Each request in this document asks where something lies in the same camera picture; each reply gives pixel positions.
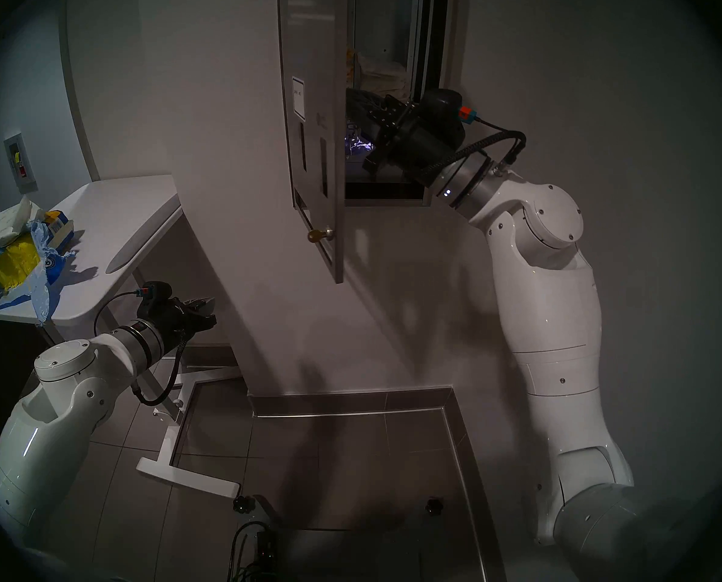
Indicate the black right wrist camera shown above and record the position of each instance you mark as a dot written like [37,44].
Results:
[443,105]

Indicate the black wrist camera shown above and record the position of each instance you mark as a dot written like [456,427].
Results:
[154,299]
[443,105]

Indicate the white pads inside dispenser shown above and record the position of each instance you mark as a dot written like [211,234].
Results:
[385,74]

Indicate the stainless steel dispenser cabinet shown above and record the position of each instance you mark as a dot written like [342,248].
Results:
[376,17]

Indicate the white overbed table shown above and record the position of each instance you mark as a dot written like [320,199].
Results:
[173,459]

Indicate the white sanitary pad stack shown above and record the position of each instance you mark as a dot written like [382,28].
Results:
[9,223]

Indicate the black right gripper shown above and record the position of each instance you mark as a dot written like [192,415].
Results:
[424,144]

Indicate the torn blue plastic pad package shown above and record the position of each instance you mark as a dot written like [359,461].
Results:
[39,290]

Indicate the black star knob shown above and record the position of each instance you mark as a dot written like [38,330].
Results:
[434,505]
[244,503]

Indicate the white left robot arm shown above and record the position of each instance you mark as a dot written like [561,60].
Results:
[45,429]

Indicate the yellow wrapped pad pack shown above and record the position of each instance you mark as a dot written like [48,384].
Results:
[12,262]

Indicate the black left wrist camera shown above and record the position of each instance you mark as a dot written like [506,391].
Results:
[154,299]

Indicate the grey robot base platform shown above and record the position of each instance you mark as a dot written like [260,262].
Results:
[349,550]

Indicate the small yellow blue carton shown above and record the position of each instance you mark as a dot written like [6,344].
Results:
[60,229]

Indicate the black electronics box red light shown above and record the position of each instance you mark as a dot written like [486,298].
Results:
[267,547]

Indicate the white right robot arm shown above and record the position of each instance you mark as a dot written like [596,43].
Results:
[549,308]

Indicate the chrome dispenser push lever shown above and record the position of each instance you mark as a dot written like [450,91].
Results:
[303,147]
[323,167]

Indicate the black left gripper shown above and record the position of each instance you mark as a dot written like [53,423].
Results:
[176,323]

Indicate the white label with blue border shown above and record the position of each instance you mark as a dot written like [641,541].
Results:
[298,97]

